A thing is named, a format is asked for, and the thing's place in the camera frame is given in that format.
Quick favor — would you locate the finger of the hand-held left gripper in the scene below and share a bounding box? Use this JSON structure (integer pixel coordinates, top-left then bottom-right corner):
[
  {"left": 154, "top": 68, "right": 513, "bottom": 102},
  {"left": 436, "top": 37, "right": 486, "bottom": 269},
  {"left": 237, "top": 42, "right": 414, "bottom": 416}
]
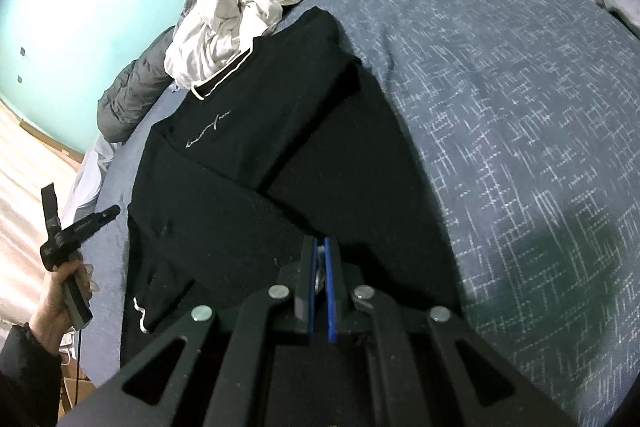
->
[{"left": 75, "top": 205, "right": 122, "bottom": 234}]

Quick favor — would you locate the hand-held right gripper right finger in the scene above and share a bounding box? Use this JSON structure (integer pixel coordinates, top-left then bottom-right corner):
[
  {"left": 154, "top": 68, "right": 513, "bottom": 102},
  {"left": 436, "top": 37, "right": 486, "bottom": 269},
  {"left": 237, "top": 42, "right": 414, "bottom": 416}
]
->
[{"left": 322, "top": 234, "right": 582, "bottom": 427}]

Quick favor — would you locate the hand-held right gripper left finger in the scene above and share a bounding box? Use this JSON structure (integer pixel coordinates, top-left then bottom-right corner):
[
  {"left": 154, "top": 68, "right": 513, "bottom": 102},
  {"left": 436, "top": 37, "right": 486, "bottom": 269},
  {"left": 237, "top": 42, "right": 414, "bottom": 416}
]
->
[{"left": 60, "top": 234, "right": 321, "bottom": 427}]

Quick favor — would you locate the black sweater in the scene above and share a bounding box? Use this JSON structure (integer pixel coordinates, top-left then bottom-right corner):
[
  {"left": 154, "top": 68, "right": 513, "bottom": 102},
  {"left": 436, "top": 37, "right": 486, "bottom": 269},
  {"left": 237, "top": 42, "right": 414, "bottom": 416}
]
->
[{"left": 120, "top": 7, "right": 467, "bottom": 427}]

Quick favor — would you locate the person's left forearm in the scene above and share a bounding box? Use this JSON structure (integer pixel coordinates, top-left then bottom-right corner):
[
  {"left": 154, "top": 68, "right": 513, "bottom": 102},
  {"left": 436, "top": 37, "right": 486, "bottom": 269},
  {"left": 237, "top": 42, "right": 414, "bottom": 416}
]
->
[{"left": 0, "top": 321, "right": 65, "bottom": 427}]

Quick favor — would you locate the person's left hand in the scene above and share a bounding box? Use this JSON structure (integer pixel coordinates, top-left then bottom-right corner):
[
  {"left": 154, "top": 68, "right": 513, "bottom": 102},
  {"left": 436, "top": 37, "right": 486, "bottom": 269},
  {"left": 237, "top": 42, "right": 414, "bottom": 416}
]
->
[{"left": 27, "top": 256, "right": 97, "bottom": 336}]

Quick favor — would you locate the pale crumpled cloth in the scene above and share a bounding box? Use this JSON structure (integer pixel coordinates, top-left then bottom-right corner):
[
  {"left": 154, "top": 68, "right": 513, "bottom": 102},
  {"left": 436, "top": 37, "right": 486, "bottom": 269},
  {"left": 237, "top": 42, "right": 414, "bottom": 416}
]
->
[{"left": 60, "top": 139, "right": 124, "bottom": 229}]

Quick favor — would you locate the dark grey duvet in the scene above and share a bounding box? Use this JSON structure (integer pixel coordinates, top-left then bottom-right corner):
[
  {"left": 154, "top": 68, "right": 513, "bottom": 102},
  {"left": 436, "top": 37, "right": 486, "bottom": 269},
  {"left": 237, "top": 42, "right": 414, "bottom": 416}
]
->
[{"left": 97, "top": 0, "right": 466, "bottom": 142}]

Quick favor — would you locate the white crumpled garment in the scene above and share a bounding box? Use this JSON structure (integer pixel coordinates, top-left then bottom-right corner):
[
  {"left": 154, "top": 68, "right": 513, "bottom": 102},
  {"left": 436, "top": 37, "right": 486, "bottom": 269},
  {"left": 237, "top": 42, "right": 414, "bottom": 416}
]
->
[{"left": 164, "top": 0, "right": 372, "bottom": 90}]

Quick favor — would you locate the bed with blue sheet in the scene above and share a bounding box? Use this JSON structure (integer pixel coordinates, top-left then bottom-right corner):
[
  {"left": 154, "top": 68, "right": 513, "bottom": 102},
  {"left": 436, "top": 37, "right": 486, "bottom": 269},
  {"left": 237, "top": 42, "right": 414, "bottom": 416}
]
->
[{"left": 60, "top": 0, "right": 640, "bottom": 427}]

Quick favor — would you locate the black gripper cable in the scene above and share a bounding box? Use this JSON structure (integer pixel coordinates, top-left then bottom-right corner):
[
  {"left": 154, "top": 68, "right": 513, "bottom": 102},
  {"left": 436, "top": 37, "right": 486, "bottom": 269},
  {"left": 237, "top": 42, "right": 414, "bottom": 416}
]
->
[{"left": 74, "top": 327, "right": 84, "bottom": 410}]

